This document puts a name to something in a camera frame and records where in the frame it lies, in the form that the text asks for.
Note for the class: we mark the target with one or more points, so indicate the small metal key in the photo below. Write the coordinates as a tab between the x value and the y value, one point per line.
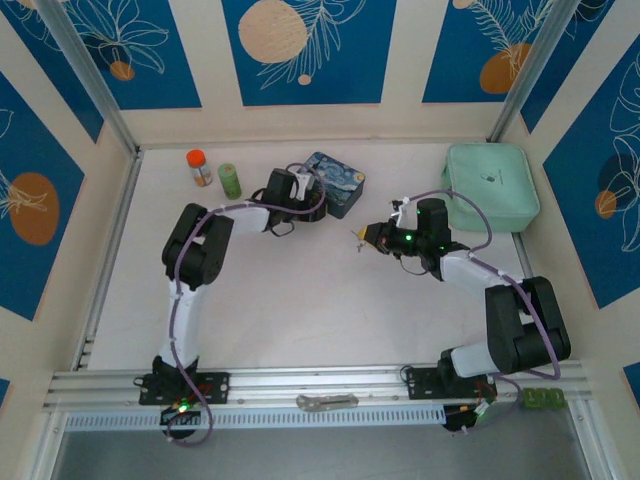
358	245

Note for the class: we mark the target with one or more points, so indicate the starry night printed tin box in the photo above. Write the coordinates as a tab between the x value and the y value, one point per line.
342	180

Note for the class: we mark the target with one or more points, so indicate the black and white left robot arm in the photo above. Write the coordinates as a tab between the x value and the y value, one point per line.
195	245

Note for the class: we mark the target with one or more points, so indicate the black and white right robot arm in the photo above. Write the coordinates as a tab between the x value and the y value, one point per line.
525	320

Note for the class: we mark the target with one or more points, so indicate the green cylindrical can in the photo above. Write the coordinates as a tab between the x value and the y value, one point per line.
230	181

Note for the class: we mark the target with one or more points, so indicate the mint green zip case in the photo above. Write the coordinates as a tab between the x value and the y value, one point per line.
492	185

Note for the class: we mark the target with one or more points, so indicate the orange cap clear bottle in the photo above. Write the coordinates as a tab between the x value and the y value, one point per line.
199	167

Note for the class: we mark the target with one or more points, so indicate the black controller board green light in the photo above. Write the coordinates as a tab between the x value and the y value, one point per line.
181	414
465	417

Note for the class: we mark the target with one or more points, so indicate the green terminal block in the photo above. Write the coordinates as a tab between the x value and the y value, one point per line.
543	399

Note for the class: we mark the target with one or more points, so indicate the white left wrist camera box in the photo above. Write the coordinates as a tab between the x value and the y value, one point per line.
303	184

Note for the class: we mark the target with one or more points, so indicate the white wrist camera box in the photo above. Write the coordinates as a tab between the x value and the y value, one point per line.
400	212
303	184

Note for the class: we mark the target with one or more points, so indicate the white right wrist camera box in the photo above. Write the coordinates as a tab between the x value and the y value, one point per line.
400	212

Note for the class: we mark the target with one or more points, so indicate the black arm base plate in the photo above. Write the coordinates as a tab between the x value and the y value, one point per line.
425	382
215	387

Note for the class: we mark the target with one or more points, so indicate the long aluminium base rail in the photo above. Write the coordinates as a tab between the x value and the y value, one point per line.
310	380

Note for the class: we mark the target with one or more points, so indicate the aluminium frame post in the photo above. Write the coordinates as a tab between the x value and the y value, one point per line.
530	75
95	85

